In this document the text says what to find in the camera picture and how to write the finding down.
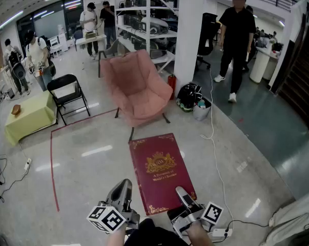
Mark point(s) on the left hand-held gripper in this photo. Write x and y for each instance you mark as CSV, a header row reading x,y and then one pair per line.
x,y
105,218

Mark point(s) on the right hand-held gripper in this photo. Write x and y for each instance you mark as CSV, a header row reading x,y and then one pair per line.
x,y
211,213

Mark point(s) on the red hardcover book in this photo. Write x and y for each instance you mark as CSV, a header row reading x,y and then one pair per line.
x,y
162,181

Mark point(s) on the pink armchair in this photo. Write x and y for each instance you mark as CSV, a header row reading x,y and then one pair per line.
x,y
136,86

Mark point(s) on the person's left forearm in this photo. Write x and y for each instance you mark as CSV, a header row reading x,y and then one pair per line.
x,y
115,238

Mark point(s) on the person's right forearm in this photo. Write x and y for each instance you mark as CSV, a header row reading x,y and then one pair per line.
x,y
200,236

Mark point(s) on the person's black clothing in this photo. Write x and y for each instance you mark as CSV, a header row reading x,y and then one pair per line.
x,y
154,233

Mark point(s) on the white power strip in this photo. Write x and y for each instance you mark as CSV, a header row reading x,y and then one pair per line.
x,y
221,232
28,163

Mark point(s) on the red floor tape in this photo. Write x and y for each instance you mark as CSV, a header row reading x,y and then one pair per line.
x,y
52,168

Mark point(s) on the grey fabric bag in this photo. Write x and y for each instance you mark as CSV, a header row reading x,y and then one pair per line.
x,y
201,113

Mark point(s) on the black backpack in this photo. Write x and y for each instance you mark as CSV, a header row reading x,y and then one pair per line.
x,y
186,95

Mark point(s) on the white cloth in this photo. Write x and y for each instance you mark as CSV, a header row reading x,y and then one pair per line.
x,y
297,214

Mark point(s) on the red fire extinguisher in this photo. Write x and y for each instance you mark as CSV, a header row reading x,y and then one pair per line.
x,y
172,84

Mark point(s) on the table with green cloth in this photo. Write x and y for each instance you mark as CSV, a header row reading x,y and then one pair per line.
x,y
33,117

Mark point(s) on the black folding chair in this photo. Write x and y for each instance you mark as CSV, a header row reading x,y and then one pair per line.
x,y
63,82

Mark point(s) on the brown wooden bowl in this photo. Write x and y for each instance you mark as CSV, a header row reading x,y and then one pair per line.
x,y
16,110

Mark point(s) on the grey plastic chair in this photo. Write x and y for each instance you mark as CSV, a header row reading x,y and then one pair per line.
x,y
110,49

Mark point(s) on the white round counter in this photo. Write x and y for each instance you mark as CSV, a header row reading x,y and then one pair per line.
x,y
259,63

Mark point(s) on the white table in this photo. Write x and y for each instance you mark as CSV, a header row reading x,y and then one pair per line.
x,y
92,38

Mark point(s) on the white metal shelving rack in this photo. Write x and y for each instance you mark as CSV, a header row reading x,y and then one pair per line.
x,y
149,33

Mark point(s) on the black office chair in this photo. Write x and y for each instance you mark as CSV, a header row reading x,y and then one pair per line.
x,y
208,35

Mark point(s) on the dark wooden staircase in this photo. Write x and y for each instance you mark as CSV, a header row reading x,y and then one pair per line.
x,y
303,81

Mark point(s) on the white water dispenser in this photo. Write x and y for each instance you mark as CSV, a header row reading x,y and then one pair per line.
x,y
61,37

